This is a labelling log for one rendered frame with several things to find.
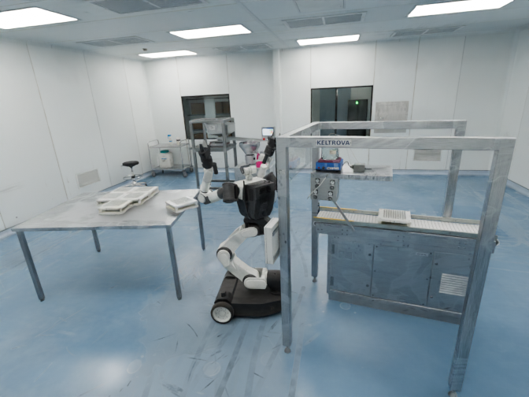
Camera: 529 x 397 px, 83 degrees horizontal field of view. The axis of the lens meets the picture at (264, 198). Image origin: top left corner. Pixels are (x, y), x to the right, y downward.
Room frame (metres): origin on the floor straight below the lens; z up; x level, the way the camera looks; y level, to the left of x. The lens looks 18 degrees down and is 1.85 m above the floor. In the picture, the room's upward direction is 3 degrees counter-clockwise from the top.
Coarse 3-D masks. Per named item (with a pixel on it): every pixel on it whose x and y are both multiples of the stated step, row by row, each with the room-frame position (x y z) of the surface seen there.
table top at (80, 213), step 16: (96, 192) 3.63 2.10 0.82; (160, 192) 3.50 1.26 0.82; (176, 192) 3.47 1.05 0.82; (192, 192) 3.44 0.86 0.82; (64, 208) 3.07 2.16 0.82; (80, 208) 3.04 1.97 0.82; (96, 208) 3.02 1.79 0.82; (144, 208) 2.95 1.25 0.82; (160, 208) 2.93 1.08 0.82; (32, 224) 2.63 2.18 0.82; (48, 224) 2.61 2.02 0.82; (64, 224) 2.59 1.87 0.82; (80, 224) 2.57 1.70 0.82; (96, 224) 2.55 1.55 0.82; (112, 224) 2.53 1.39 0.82; (128, 224) 2.52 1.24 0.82; (144, 224) 2.50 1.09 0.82; (160, 224) 2.48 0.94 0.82
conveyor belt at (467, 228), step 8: (320, 216) 2.51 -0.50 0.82; (328, 216) 2.50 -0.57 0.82; (336, 216) 2.49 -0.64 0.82; (352, 216) 2.48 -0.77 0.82; (360, 216) 2.47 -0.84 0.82; (368, 216) 2.46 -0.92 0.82; (376, 216) 2.45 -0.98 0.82; (416, 224) 2.23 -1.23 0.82; (424, 224) 2.22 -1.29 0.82; (432, 224) 2.22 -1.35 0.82; (440, 224) 2.21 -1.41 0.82; (448, 224) 2.20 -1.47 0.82; (456, 224) 2.20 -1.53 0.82; (464, 224) 2.19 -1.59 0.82; (472, 224) 2.18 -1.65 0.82; (424, 232) 2.09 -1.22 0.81; (496, 240) 1.96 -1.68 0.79
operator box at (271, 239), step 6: (270, 222) 1.79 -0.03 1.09; (276, 222) 1.79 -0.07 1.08; (264, 228) 1.72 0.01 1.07; (270, 228) 1.71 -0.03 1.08; (276, 228) 1.77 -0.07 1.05; (264, 234) 1.72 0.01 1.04; (270, 234) 1.71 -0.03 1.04; (276, 234) 1.78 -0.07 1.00; (264, 240) 1.72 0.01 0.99; (270, 240) 1.71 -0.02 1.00; (276, 240) 1.78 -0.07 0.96; (264, 246) 1.72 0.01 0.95; (270, 246) 1.71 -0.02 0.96; (276, 246) 1.78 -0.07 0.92; (270, 252) 1.71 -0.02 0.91; (276, 252) 1.76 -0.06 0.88; (270, 258) 1.71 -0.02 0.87; (276, 258) 1.77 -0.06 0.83
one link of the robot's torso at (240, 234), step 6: (240, 228) 2.41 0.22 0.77; (246, 228) 2.32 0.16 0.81; (252, 228) 2.31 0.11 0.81; (234, 234) 2.36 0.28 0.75; (240, 234) 2.33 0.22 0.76; (246, 234) 2.31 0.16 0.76; (252, 234) 2.31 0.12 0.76; (228, 240) 2.37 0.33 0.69; (234, 240) 2.36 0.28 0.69; (240, 240) 2.34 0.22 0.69; (222, 246) 2.38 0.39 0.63; (228, 246) 2.37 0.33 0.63; (234, 246) 2.36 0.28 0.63; (216, 252) 2.37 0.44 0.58; (228, 252) 2.34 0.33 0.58
